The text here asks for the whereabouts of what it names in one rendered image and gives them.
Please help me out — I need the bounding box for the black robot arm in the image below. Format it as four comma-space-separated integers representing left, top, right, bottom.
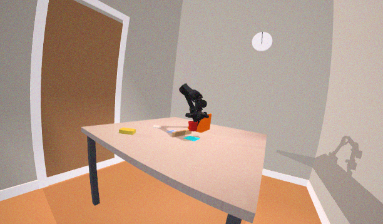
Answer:
179, 83, 207, 118

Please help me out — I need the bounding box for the yellow rectangular block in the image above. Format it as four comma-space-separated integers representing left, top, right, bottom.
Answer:
119, 128, 136, 135

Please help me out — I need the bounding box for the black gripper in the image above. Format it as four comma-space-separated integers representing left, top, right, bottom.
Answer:
185, 106, 209, 124

